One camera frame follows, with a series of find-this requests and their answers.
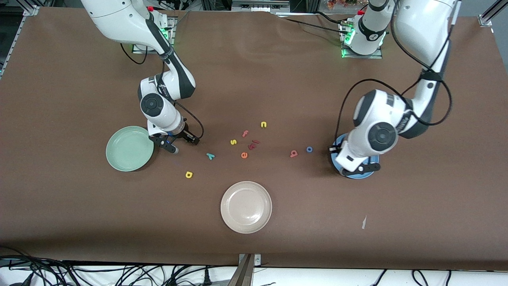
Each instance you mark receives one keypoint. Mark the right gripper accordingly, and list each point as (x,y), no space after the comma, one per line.
(184,134)

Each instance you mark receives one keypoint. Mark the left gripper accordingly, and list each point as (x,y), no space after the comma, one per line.
(335,149)

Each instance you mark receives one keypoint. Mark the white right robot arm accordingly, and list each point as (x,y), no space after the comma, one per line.
(119,20)

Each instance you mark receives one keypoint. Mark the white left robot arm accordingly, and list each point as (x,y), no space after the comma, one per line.
(420,28)

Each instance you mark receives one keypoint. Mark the blue round plate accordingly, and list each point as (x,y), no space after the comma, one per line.
(376,158)

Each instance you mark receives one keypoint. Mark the pale green round plate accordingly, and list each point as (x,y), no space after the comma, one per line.
(127,151)

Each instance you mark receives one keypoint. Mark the small white paper scrap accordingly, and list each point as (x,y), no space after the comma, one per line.
(364,222)

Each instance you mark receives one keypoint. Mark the beige round plate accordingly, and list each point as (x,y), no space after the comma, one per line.
(246,207)

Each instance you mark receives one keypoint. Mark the orange artificial flowers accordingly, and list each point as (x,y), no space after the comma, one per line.
(341,3)

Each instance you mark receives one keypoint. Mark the metal camera stand bracket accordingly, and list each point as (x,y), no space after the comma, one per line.
(246,270)

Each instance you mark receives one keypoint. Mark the dark equipment frame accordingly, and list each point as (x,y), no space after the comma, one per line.
(258,4)

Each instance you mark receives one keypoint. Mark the aluminium table corner bracket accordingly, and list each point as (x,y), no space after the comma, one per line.
(31,10)
(486,20)

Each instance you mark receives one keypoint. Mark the aluminium table edge rail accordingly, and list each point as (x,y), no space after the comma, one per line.
(12,43)

